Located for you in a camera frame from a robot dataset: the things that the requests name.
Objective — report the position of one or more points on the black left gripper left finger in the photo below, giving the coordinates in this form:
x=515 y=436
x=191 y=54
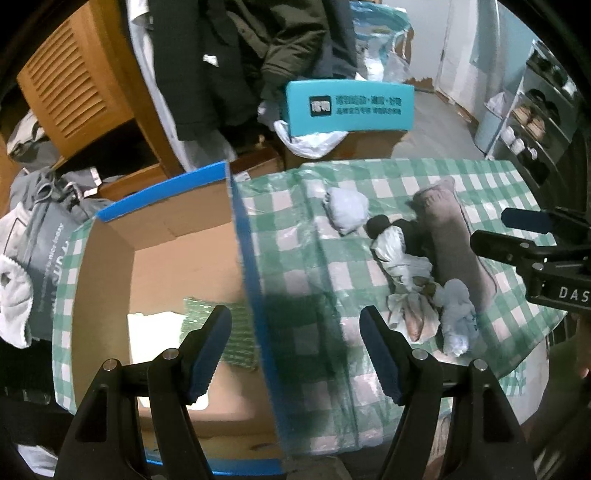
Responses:
x=176 y=378

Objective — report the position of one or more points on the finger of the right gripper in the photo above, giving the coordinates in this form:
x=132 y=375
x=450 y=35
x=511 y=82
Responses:
x=502 y=248
x=541 y=222

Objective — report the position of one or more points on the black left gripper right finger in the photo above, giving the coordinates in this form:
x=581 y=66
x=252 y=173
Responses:
x=413 y=379

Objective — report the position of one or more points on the grey fleece garment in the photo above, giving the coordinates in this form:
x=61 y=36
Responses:
x=442 y=217

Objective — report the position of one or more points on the dark green knit cloth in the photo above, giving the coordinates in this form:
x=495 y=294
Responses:
x=241 y=350

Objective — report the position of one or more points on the white patterned cloth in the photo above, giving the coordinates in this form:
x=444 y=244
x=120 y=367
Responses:
x=411 y=308

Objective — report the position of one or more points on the blue-rimmed cardboard box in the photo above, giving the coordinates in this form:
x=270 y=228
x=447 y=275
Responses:
x=185 y=237

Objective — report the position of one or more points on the light blue knit sock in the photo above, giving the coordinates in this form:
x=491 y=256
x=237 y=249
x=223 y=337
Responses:
x=347 y=209

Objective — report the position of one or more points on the light green cloth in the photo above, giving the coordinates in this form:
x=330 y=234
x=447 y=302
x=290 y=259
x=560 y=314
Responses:
x=150 y=335

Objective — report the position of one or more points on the white light-blue sock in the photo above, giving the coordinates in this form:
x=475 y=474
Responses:
x=458 y=319

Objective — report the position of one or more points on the shoe rack with shoes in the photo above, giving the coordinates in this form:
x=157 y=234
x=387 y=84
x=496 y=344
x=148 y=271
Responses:
x=540 y=120

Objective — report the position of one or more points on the black sock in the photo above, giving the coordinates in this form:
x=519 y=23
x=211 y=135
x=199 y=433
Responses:
x=414 y=238

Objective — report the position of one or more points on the light blue bin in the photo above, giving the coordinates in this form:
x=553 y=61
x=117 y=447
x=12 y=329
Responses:
x=494 y=110

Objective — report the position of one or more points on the green checkered tablecloth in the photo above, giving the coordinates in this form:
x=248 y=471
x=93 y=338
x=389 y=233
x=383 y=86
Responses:
x=314 y=283

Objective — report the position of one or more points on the brown cardboard box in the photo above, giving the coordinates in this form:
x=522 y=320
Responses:
x=356 y=146

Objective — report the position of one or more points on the grey printed bag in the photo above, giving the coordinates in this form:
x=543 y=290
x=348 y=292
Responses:
x=48 y=208

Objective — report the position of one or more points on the teal shoe box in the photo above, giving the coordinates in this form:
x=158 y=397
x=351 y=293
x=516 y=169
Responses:
x=327 y=105

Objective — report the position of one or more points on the blue white plastic bag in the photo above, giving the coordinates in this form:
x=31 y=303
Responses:
x=383 y=42

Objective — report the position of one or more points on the dark hanging jackets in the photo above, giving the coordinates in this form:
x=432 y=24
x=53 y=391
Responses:
x=216 y=61

